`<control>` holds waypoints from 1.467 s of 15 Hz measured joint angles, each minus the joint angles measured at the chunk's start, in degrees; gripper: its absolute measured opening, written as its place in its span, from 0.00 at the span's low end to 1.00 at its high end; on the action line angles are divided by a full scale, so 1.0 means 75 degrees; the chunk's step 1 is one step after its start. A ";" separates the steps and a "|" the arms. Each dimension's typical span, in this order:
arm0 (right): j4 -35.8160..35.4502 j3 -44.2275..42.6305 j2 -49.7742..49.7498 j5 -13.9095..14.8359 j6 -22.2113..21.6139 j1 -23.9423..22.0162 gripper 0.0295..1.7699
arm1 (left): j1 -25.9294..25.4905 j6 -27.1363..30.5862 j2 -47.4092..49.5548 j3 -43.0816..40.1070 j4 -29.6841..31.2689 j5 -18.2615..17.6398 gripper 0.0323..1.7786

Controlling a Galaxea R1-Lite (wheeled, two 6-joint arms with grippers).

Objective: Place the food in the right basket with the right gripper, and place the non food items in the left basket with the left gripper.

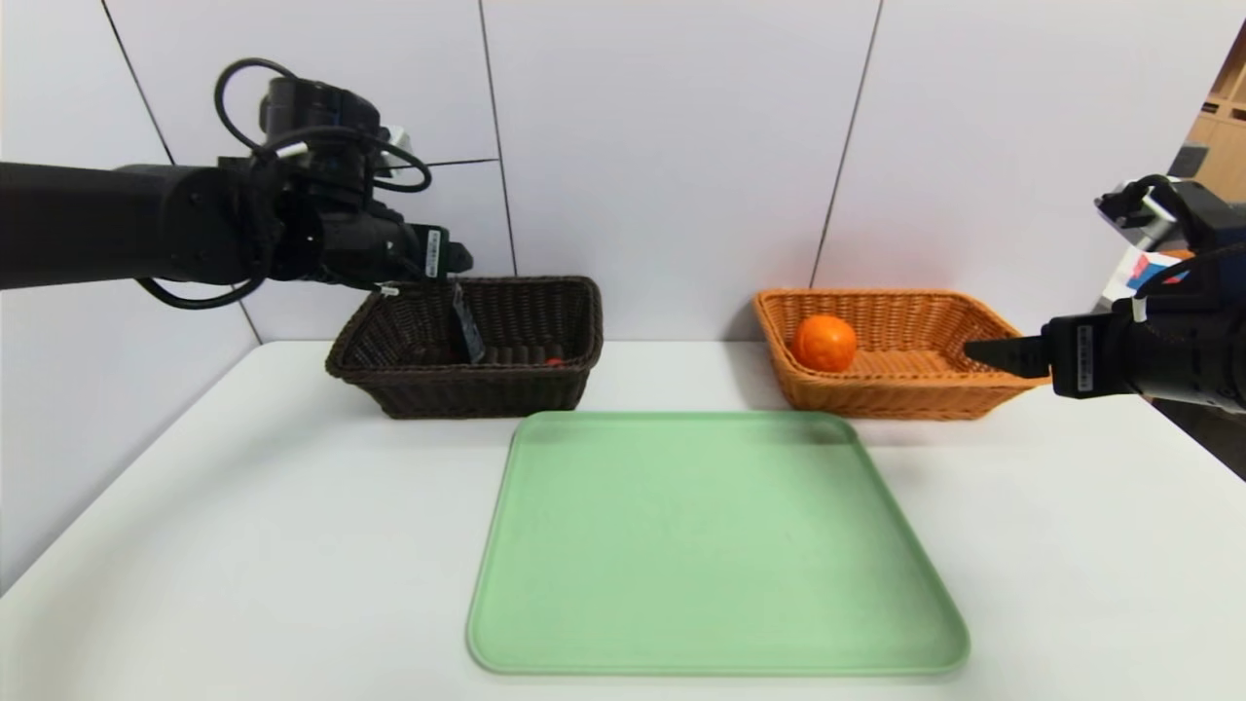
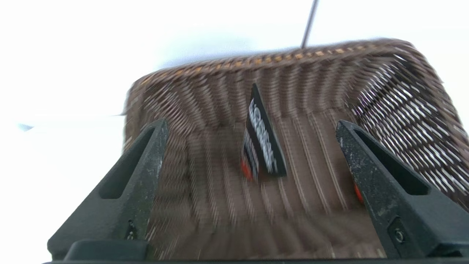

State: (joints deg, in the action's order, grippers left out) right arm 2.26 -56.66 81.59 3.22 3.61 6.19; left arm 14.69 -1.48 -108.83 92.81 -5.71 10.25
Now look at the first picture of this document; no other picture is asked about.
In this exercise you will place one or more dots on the black cosmetic tube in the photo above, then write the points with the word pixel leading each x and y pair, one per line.
pixel 469 326

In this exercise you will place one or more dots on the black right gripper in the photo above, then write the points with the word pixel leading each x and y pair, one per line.
pixel 1082 358

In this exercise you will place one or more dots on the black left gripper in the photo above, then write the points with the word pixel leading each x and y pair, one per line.
pixel 435 252

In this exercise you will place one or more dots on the light green plastic tray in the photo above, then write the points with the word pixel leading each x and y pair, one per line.
pixel 701 565

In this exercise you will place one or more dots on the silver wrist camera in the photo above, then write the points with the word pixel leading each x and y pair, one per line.
pixel 393 148
pixel 1134 219

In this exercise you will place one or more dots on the orange wicker basket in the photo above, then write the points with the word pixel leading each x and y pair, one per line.
pixel 925 389

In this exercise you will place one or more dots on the dark brown wicker basket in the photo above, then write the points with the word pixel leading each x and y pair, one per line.
pixel 467 394

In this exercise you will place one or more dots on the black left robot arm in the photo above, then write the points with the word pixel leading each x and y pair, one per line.
pixel 97 224

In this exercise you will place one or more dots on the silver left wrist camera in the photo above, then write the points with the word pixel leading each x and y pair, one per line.
pixel 393 148

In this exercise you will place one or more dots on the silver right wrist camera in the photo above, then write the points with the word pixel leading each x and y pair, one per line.
pixel 1134 219

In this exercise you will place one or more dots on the wooden shelf unit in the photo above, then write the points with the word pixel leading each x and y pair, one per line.
pixel 1222 146

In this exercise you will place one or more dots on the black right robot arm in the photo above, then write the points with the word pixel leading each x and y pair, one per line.
pixel 1192 360

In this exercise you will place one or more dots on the orange fruit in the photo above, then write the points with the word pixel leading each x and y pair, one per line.
pixel 824 343

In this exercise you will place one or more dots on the colourful cube toy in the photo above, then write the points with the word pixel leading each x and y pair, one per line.
pixel 1154 271

